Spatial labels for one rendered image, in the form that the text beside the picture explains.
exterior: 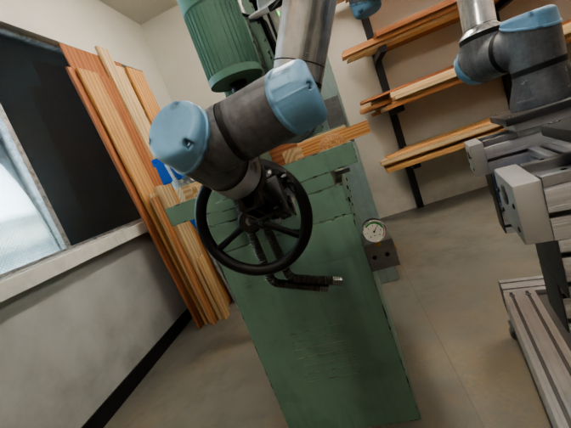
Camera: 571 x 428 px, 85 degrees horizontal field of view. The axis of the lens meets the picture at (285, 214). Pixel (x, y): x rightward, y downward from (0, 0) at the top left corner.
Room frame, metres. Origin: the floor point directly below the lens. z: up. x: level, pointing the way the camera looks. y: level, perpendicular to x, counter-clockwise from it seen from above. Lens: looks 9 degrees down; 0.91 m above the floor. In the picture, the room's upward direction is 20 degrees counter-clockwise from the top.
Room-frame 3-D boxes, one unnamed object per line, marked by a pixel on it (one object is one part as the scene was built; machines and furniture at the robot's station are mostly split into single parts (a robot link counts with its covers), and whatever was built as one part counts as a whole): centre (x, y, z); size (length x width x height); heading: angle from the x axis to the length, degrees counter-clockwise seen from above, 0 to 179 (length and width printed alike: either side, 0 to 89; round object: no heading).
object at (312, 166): (0.97, 0.04, 0.87); 0.61 x 0.30 x 0.06; 76
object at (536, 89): (0.82, -0.74, 0.87); 0.15 x 0.15 x 0.10
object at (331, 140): (0.93, -0.20, 0.92); 0.14 x 0.09 x 0.04; 166
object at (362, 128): (1.05, -0.08, 0.92); 0.54 x 0.02 x 0.04; 76
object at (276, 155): (0.98, 0.00, 0.93); 0.22 x 0.01 x 0.06; 76
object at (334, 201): (1.19, -0.03, 0.76); 0.57 x 0.45 x 0.09; 166
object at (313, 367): (1.19, -0.03, 0.35); 0.58 x 0.45 x 0.71; 166
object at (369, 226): (0.80, -0.20, 0.65); 0.06 x 0.04 x 0.08; 76
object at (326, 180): (1.01, 0.01, 0.82); 0.40 x 0.21 x 0.04; 76
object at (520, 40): (0.82, -0.74, 0.98); 0.13 x 0.12 x 0.14; 11
